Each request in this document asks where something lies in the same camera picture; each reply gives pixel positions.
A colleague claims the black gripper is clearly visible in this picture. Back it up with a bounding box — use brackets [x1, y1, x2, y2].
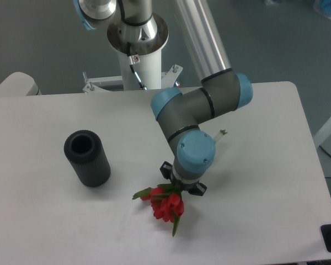
[159, 161, 207, 196]

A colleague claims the red tulip bouquet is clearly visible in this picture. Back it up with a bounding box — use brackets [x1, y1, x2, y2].
[132, 129, 228, 237]

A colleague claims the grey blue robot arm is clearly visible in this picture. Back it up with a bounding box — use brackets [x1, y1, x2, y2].
[73, 1, 253, 196]

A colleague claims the black ribbed cylindrical vase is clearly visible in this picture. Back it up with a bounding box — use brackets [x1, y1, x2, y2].
[63, 130, 111, 188]

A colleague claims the white furniture at right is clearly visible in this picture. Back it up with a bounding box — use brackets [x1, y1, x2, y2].
[313, 116, 331, 148]

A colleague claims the white rounded side table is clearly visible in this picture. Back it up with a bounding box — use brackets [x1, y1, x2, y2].
[0, 72, 42, 98]

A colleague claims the clear bag with blue items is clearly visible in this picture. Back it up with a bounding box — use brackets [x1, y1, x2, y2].
[313, 0, 331, 19]

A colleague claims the white metal base frame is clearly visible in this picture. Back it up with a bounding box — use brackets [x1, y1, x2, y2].
[82, 64, 183, 93]

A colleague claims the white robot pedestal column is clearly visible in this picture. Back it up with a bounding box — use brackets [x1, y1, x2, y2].
[106, 13, 169, 91]

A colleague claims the black cable on pedestal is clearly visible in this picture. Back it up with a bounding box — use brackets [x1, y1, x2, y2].
[126, 41, 148, 91]

